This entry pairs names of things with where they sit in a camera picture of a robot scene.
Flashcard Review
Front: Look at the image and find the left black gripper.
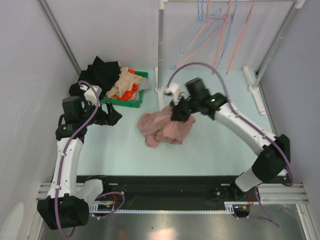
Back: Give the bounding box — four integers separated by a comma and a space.
79, 98, 122, 127

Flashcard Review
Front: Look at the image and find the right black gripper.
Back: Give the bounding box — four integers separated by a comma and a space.
168, 95, 198, 124

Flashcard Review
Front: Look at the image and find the pink t shirt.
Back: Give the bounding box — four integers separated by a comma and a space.
137, 105, 196, 148

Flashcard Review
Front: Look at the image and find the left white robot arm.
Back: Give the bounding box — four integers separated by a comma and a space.
37, 96, 123, 230

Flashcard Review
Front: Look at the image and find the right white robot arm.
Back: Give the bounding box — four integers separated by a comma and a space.
165, 77, 291, 201

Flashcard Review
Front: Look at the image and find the pink hanger left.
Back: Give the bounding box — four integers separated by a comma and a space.
169, 0, 239, 70

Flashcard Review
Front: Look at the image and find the pink hanger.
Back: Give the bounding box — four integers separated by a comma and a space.
212, 0, 232, 69
169, 0, 239, 70
226, 0, 256, 75

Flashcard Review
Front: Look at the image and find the blue hanger right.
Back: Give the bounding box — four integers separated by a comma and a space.
215, 0, 239, 69

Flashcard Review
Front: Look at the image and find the blue hanger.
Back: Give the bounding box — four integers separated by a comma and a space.
215, 0, 239, 69
169, 0, 225, 70

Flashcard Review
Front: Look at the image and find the pink hanger right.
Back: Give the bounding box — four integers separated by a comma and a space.
226, 0, 256, 75

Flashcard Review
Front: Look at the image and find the blue hanger left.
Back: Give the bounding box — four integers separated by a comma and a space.
169, 0, 225, 70

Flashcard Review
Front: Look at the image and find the pink hanger middle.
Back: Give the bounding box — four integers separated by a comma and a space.
212, 0, 232, 69

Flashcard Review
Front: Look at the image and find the orange garment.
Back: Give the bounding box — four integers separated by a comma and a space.
112, 68, 140, 102

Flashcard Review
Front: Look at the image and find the green plastic bin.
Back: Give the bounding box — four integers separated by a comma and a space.
100, 68, 150, 108

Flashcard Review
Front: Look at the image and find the beige garment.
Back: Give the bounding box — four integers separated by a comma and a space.
105, 67, 143, 99

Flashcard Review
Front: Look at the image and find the grey garment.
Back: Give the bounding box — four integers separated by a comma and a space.
133, 77, 151, 102

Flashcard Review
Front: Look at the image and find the black garment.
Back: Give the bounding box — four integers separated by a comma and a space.
78, 56, 121, 101

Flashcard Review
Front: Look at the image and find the white clothes rack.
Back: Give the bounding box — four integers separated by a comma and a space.
154, 0, 305, 116

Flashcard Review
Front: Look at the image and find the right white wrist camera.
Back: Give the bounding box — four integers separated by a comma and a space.
164, 83, 186, 107

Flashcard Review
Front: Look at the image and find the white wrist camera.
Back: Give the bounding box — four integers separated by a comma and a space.
164, 83, 186, 107
80, 84, 102, 106

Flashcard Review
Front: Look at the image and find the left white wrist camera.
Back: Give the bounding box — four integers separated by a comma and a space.
80, 84, 102, 106

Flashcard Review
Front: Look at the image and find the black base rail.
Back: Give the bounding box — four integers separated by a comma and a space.
76, 175, 260, 212

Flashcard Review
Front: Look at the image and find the white cable duct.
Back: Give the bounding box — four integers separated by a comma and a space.
89, 203, 235, 215

